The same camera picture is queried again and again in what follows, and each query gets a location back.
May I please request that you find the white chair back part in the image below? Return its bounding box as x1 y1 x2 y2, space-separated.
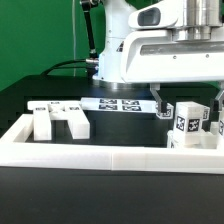
27 101 90 141

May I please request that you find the white chair seat part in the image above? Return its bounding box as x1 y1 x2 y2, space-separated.
167 130 217 149

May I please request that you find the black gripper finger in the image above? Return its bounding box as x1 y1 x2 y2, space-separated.
210 81 224 121

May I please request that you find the white flat tagged plank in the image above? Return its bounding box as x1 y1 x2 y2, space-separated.
80 97 156 113

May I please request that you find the white tagged block front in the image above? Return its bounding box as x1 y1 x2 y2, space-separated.
173 101 204 145

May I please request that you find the black cable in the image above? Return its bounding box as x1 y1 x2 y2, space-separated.
40 59 98 76

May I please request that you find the white tagged cube middle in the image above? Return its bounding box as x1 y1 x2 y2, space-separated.
156 103 174 119

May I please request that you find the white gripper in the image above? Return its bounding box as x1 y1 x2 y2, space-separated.
121 0 224 114

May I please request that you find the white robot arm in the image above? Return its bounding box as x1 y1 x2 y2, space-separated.
93 0 224 112

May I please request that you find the white tagged cube right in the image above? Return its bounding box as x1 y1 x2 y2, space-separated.
203 106 210 121

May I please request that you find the white tagged cube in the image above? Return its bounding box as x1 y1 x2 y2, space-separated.
156 103 174 119
203 106 210 121

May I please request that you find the white U-shaped border frame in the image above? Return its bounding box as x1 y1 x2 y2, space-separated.
0 114 224 174

